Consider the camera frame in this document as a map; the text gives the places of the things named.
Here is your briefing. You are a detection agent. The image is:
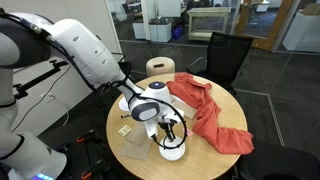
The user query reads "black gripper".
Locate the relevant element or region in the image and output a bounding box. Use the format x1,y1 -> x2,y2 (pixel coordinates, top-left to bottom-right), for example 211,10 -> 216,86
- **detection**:
159,121 -> 177,142

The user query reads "white bowl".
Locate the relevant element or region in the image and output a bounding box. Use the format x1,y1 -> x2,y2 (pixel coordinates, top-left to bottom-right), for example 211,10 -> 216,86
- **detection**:
158,139 -> 186,162

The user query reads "red cloth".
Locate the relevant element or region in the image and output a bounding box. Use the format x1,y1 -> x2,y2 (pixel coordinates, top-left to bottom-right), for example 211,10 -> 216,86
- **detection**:
165,72 -> 255,156

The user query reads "white plate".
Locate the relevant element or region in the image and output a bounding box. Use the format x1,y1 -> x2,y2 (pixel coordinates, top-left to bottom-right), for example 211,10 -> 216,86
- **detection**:
118,96 -> 132,113

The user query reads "beige round stool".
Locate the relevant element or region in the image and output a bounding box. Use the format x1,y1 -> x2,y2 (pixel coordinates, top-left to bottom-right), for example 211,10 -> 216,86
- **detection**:
145,56 -> 176,78

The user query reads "black office chair with armrests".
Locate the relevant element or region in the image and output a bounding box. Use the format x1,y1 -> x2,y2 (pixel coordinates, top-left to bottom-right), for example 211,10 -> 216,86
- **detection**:
98,51 -> 139,108

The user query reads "black mesh office chair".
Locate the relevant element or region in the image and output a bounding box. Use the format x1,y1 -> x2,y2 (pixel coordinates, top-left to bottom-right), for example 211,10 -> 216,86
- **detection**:
185,31 -> 255,96

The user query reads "blue bin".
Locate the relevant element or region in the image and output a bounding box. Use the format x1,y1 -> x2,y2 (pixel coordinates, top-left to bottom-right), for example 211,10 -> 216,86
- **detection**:
171,25 -> 184,40

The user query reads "white low cabinet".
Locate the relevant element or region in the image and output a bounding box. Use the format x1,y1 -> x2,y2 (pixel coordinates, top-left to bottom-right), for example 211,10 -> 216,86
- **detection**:
132,16 -> 173,43

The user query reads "black padded chair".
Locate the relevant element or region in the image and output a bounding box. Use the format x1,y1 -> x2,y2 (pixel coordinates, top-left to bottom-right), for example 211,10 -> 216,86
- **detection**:
233,139 -> 320,180

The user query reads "beige cart table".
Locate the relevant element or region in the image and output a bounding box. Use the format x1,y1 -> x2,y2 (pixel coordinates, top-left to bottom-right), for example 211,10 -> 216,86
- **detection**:
187,6 -> 232,42

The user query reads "wooden door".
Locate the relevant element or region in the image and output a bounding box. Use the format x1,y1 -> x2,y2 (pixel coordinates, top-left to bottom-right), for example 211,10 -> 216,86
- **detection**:
233,0 -> 296,52

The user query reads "white counter block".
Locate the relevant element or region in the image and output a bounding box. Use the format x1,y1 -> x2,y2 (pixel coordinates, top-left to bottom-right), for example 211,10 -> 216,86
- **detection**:
282,3 -> 320,54

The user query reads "black clamp with orange handle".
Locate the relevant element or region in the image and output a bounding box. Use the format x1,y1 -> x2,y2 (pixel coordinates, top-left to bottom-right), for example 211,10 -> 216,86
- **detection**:
75,129 -> 101,144
80,158 -> 105,180

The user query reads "grey wall cable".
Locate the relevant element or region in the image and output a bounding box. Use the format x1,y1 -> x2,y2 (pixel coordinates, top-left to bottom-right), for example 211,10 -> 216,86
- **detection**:
14,64 -> 73,129

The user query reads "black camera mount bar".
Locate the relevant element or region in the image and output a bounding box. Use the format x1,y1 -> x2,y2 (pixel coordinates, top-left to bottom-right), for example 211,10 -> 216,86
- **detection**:
13,59 -> 70,100

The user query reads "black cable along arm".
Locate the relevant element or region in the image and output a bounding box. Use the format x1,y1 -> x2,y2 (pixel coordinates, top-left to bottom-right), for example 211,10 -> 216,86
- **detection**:
0,8 -> 188,150

